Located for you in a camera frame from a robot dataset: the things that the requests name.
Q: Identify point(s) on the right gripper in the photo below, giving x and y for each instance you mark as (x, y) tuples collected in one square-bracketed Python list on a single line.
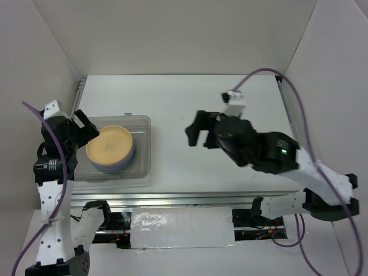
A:
[(203, 120)]

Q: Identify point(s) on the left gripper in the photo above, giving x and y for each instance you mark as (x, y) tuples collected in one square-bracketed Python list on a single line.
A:
[(88, 131)]

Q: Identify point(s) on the orange plastic plate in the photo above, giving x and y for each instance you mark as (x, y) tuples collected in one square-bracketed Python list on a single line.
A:
[(113, 145)]

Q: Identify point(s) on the pink plastic plate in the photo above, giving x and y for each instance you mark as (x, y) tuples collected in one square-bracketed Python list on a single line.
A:
[(115, 167)]

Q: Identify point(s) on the blue plastic plate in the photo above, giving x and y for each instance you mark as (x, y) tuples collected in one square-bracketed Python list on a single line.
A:
[(130, 168)]

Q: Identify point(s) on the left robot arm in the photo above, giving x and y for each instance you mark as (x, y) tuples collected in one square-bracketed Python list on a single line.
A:
[(63, 250)]

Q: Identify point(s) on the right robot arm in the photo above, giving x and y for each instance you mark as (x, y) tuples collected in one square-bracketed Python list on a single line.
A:
[(326, 195)]

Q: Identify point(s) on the white foil tape sheet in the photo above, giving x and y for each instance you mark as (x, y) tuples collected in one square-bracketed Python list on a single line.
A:
[(196, 227)]

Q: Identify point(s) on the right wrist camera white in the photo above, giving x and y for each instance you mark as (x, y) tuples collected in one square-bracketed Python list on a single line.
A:
[(234, 103)]

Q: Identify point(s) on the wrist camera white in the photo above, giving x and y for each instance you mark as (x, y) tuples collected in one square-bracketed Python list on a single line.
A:
[(234, 103), (53, 109)]

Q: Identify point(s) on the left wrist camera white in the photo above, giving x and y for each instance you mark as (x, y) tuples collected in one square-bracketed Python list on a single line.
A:
[(53, 109)]

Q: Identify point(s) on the aluminium frame rail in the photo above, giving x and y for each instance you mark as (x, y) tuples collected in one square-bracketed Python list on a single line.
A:
[(179, 174)]

